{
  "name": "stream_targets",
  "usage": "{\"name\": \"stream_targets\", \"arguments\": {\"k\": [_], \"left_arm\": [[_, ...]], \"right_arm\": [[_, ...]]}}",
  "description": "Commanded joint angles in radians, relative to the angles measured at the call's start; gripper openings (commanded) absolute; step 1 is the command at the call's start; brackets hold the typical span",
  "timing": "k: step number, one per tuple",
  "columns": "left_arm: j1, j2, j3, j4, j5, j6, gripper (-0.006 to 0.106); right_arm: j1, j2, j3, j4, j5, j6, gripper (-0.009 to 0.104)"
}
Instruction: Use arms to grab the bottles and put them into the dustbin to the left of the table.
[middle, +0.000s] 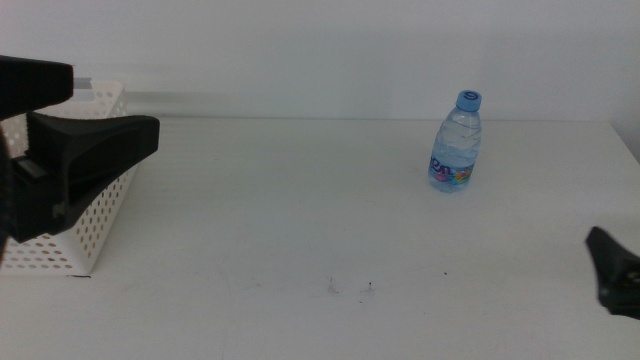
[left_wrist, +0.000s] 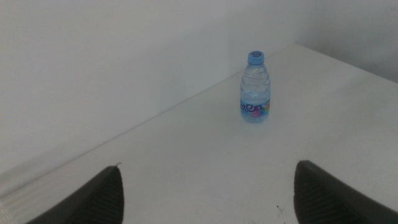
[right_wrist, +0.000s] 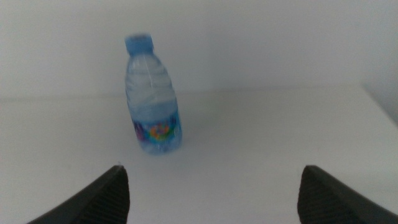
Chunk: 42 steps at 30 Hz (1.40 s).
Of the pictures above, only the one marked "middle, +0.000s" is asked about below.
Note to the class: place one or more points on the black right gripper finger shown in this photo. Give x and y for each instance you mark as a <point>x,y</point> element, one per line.
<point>617,270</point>

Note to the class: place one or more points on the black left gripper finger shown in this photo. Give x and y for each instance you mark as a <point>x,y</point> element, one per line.
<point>95,145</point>
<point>35,85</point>

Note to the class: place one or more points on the clear water bottle blue cap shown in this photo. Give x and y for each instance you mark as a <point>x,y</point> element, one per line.
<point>455,150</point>

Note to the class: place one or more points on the white perforated plastic basket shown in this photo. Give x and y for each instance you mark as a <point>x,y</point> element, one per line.
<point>95,230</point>

